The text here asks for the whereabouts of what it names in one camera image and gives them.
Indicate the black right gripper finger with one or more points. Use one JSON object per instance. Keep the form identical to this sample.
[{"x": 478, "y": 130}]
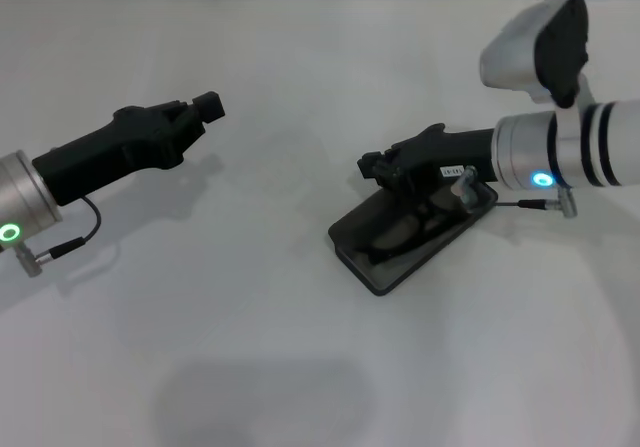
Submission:
[{"x": 377, "y": 167}]

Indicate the black glasses case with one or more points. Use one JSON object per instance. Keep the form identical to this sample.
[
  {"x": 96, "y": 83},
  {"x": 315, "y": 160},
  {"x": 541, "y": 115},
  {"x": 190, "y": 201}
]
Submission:
[{"x": 360, "y": 237}]

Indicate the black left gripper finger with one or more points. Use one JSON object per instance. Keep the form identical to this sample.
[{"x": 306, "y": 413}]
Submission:
[{"x": 210, "y": 107}]

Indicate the silver right wrist connector stub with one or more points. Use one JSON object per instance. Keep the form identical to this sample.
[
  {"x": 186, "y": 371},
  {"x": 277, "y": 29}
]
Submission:
[{"x": 466, "y": 187}]

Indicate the black round glasses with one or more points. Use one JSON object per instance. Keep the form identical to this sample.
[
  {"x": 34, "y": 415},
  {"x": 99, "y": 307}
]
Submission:
[{"x": 400, "y": 237}]

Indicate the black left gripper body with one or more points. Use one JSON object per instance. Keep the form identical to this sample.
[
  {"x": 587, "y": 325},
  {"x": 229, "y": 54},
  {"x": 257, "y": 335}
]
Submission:
[{"x": 115, "y": 152}]

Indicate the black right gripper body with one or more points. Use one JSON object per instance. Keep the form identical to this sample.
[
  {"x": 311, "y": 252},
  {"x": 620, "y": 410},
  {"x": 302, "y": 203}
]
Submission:
[{"x": 445, "y": 159}]

